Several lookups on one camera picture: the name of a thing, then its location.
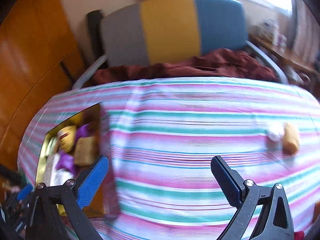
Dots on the white appliance box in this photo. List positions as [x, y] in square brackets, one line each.
[270, 30]

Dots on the maroon blanket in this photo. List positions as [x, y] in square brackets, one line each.
[220, 63]

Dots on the striped bed sheet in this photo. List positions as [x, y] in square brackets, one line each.
[163, 135]

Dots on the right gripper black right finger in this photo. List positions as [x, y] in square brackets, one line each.
[275, 220]

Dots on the small green white box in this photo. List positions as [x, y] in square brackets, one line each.
[51, 147]

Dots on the gold interior storage box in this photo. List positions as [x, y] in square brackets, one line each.
[74, 145]

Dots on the yellow sponge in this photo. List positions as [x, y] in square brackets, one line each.
[86, 151]
[291, 139]

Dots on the wooden wardrobe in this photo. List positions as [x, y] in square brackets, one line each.
[40, 58]

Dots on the purple snack packet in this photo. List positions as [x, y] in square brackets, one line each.
[83, 131]
[66, 162]

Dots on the wooden side desk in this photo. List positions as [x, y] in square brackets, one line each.
[286, 57]

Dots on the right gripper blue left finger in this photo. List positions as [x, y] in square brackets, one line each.
[43, 219]

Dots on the white plastic wrap ball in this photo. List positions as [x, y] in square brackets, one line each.
[274, 133]

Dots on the white medicine box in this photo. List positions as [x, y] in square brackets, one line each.
[50, 171]

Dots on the yellow sock ball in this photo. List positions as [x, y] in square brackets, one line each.
[66, 138]

